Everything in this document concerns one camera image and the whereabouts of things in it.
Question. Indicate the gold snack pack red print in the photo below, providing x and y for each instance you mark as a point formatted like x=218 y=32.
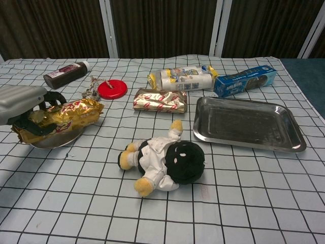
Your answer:
x=160 y=100

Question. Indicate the white yellow snack package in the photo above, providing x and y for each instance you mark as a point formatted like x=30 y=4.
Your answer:
x=182 y=78

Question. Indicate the white black checkered tablecloth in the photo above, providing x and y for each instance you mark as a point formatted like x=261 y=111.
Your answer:
x=228 y=203

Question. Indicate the red round disc lid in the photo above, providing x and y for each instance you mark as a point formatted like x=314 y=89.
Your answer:
x=113 y=90

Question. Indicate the dark purple juice bottle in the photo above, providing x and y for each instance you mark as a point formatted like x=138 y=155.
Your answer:
x=63 y=75

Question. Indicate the rectangular steel tray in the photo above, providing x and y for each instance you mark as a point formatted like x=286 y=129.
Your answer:
x=246 y=124

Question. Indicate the blue cookie box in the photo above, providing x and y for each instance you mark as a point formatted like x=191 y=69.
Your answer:
x=243 y=81

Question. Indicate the gold foil snack bag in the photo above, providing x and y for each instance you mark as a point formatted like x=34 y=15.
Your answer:
x=76 y=113

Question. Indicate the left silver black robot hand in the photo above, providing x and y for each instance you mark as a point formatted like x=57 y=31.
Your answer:
x=20 y=104

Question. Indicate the brown folding screen white frames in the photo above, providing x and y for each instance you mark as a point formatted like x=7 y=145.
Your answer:
x=162 y=25

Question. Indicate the cow plush toy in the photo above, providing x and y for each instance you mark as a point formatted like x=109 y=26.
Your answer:
x=182 y=162

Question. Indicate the round steel plate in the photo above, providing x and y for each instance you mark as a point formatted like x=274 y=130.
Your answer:
x=58 y=141

